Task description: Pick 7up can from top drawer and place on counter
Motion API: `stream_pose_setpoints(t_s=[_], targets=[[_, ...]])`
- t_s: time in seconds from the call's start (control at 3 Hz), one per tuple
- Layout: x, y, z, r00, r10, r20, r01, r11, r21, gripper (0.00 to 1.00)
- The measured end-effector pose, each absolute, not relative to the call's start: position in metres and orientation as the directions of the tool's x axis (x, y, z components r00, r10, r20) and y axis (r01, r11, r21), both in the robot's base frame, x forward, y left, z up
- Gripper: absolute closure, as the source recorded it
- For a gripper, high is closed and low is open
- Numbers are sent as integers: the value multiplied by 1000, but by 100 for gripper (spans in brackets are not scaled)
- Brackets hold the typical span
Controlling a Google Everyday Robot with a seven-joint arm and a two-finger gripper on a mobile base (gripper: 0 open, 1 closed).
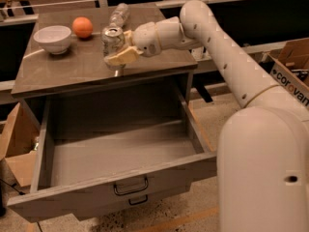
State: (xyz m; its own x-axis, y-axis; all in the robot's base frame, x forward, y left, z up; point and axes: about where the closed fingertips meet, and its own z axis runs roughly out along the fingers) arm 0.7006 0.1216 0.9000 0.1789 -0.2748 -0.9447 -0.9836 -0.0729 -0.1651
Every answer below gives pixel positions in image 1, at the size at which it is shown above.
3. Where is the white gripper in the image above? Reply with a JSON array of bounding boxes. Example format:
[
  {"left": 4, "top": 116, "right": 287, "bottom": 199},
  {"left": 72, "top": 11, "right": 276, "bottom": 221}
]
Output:
[{"left": 103, "top": 22, "right": 161, "bottom": 66}]

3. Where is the grey metal railing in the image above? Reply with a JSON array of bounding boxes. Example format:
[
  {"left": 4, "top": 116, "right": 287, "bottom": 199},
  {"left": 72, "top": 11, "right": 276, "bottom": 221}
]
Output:
[{"left": 0, "top": 0, "right": 309, "bottom": 105}]

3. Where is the clear plastic water bottle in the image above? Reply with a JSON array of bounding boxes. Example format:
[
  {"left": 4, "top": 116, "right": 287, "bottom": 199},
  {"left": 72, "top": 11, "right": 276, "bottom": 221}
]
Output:
[{"left": 109, "top": 3, "right": 129, "bottom": 27}]

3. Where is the black top drawer handle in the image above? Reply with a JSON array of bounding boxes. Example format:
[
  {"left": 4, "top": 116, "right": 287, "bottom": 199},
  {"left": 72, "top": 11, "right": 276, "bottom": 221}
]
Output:
[{"left": 113, "top": 177, "right": 149, "bottom": 196}]

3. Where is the left clear sanitizer bottle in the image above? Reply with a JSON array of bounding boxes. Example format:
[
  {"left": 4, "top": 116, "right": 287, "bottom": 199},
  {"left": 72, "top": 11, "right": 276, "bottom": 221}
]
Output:
[{"left": 191, "top": 46, "right": 204, "bottom": 61}]

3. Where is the grey cabinet counter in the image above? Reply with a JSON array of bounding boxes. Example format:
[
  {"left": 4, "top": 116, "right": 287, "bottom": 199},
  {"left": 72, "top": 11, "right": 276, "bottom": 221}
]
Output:
[{"left": 12, "top": 8, "right": 197, "bottom": 100}]

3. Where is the open grey top drawer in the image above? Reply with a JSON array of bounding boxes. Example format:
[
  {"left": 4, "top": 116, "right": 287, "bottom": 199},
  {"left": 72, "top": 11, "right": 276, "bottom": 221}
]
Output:
[{"left": 8, "top": 79, "right": 216, "bottom": 222}]

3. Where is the corovan cardboard box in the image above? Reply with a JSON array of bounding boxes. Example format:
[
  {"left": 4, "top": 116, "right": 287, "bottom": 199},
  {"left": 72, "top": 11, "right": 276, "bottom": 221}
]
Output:
[{"left": 268, "top": 38, "right": 309, "bottom": 109}]

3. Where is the orange fruit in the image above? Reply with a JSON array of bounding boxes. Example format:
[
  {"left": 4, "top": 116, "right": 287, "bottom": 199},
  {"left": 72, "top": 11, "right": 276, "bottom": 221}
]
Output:
[{"left": 72, "top": 16, "right": 93, "bottom": 39}]

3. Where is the brown cardboard box left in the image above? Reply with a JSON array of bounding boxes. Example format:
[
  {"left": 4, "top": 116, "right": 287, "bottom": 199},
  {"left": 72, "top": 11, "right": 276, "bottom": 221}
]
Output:
[{"left": 0, "top": 103, "right": 40, "bottom": 188}]

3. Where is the silver 7up soda can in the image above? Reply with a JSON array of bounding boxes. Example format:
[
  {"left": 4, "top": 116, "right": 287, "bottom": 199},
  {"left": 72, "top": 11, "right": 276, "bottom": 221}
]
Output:
[{"left": 100, "top": 25, "right": 125, "bottom": 71}]

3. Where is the black drawer handle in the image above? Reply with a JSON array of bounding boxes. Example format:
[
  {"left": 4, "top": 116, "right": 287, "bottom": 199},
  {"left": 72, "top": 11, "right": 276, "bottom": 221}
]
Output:
[
  {"left": 113, "top": 177, "right": 149, "bottom": 196},
  {"left": 128, "top": 194, "right": 148, "bottom": 206}
]

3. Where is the black lower drawer handle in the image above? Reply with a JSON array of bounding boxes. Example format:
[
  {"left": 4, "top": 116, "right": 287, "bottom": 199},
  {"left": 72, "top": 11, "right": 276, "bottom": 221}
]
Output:
[{"left": 128, "top": 194, "right": 148, "bottom": 206}]

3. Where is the white ceramic bowl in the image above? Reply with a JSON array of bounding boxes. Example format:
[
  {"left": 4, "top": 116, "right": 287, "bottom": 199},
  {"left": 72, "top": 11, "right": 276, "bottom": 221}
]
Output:
[{"left": 33, "top": 25, "right": 71, "bottom": 55}]

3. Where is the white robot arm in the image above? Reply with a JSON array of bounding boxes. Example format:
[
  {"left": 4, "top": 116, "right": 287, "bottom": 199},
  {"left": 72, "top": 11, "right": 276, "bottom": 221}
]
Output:
[{"left": 102, "top": 0, "right": 309, "bottom": 232}]

